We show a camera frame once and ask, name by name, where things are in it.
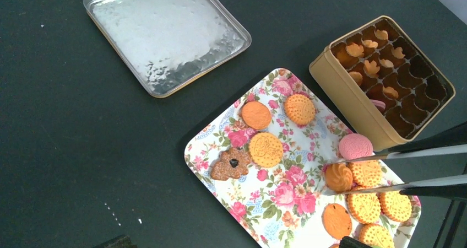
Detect white handled metal tongs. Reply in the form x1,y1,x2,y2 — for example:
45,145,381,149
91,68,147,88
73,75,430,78
308,144,466,201

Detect brown flower cookie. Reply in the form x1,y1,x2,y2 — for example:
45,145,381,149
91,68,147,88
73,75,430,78
210,147,252,181

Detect floral cookie tray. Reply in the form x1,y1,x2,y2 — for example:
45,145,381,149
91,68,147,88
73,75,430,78
183,68,422,248

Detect gold cookie tin box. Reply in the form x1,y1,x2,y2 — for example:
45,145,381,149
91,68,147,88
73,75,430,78
309,15,455,151

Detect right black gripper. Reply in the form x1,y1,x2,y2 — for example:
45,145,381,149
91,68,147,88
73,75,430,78
387,121,467,202

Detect silver tin lid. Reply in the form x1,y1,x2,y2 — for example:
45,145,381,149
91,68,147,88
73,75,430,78
83,0,252,98

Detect yellow dotted round biscuit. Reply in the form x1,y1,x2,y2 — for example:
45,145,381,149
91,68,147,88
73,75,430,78
284,94,316,125

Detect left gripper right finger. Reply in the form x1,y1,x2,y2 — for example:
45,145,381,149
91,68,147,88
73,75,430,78
339,236,372,248

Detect orange plain round cookie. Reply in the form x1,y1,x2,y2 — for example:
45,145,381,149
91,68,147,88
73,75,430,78
241,101,272,130

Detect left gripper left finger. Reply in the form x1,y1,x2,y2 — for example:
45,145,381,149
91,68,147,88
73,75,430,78
93,235,137,248

